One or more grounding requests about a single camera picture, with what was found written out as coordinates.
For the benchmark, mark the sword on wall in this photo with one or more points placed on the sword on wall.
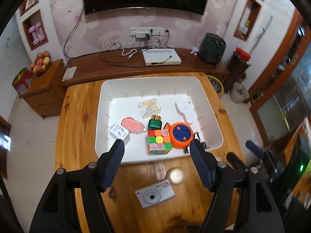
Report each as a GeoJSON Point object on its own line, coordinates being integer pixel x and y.
{"type": "Point", "coordinates": [264, 29]}

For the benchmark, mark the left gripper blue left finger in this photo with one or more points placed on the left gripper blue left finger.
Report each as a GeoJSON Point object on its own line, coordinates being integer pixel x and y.
{"type": "Point", "coordinates": [110, 162]}

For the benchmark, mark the wooden side cabinet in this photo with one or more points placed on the wooden side cabinet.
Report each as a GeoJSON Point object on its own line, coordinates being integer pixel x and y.
{"type": "Point", "coordinates": [46, 95]}

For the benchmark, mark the white toy digital camera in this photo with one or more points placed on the white toy digital camera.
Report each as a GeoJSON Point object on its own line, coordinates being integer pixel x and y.
{"type": "Point", "coordinates": [155, 194]}

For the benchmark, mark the pink liquid clear bottle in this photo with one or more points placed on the pink liquid clear bottle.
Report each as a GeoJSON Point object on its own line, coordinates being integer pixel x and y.
{"type": "Point", "coordinates": [133, 126]}

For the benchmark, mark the dark tall cylinder red lid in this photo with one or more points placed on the dark tall cylinder red lid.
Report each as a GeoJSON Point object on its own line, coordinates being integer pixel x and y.
{"type": "Point", "coordinates": [237, 66]}

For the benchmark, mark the white router box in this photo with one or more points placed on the white router box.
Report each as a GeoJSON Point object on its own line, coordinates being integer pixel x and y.
{"type": "Point", "coordinates": [161, 56]}

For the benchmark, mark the large white plastic bin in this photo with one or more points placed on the large white plastic bin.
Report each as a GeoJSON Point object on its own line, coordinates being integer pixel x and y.
{"type": "Point", "coordinates": [119, 98]}

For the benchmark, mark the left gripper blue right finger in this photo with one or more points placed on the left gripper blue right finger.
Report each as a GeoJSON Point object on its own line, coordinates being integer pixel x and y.
{"type": "Point", "coordinates": [205, 163]}

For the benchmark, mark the yellow rim trash bin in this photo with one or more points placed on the yellow rim trash bin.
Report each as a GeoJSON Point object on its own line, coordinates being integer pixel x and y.
{"type": "Point", "coordinates": [217, 85]}

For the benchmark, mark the black air fryer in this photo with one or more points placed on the black air fryer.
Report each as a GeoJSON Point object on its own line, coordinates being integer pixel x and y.
{"type": "Point", "coordinates": [212, 49]}

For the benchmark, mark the long wooden tv bench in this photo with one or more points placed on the long wooden tv bench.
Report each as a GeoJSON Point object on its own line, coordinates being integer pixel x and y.
{"type": "Point", "coordinates": [109, 65]}

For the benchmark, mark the gold round compact case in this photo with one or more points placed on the gold round compact case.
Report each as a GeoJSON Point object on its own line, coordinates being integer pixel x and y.
{"type": "Point", "coordinates": [176, 176]}

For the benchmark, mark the white wall power strip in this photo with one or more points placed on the white wall power strip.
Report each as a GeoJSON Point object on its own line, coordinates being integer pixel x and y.
{"type": "Point", "coordinates": [142, 32]}

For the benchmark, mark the white plastic hook holder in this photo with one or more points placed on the white plastic hook holder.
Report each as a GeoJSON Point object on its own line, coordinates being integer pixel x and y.
{"type": "Point", "coordinates": [186, 111]}

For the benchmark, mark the wooden dining table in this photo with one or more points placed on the wooden dining table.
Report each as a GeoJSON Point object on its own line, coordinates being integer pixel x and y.
{"type": "Point", "coordinates": [83, 136]}

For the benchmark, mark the small white waste bucket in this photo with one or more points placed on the small white waste bucket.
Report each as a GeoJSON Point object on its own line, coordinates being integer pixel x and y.
{"type": "Point", "coordinates": [238, 93]}

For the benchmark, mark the bowl of apples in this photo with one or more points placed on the bowl of apples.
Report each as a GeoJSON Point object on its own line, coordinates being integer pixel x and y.
{"type": "Point", "coordinates": [41, 63]}

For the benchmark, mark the red gift tin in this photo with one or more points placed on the red gift tin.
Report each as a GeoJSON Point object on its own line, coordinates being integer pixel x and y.
{"type": "Point", "coordinates": [22, 81]}

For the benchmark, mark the multicolour Rubik's cube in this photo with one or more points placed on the multicolour Rubik's cube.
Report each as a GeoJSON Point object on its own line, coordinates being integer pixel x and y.
{"type": "Point", "coordinates": [159, 142]}

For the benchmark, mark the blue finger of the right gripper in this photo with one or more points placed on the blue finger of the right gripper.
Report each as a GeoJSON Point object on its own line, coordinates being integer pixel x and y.
{"type": "Point", "coordinates": [258, 152]}
{"type": "Point", "coordinates": [236, 162]}

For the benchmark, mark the orange round tape measure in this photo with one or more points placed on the orange round tape measure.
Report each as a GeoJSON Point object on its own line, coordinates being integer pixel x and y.
{"type": "Point", "coordinates": [180, 134]}

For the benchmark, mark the pink dumbbells on shelf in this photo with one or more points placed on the pink dumbbells on shelf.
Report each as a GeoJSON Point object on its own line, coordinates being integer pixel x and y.
{"type": "Point", "coordinates": [38, 34]}

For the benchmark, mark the white cube power adapter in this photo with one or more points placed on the white cube power adapter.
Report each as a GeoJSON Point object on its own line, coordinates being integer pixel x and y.
{"type": "Point", "coordinates": [118, 131]}

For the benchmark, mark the clear square plastic cup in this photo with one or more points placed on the clear square plastic cup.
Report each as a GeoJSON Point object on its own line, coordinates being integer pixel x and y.
{"type": "Point", "coordinates": [149, 107]}

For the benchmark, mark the green bottle with gold cap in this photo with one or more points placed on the green bottle with gold cap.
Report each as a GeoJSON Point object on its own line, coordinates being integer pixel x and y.
{"type": "Point", "coordinates": [155, 123]}

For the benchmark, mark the framed picture on shelf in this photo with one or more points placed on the framed picture on shelf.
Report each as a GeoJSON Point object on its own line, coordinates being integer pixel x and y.
{"type": "Point", "coordinates": [29, 3]}

